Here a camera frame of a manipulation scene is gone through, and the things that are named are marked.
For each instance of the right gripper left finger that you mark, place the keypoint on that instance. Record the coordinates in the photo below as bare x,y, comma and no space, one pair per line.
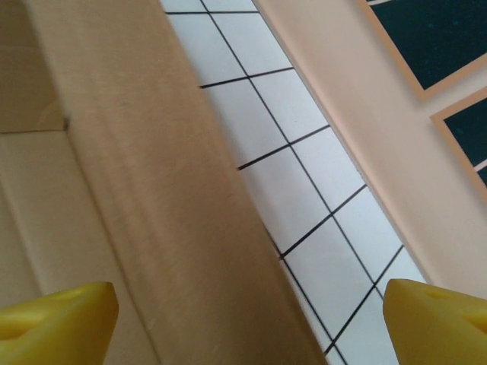
57,327

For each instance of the brown cardboard box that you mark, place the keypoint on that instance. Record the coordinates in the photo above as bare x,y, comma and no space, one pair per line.
152,171

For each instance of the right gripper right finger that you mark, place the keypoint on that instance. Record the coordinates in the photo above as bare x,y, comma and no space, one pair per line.
437,327

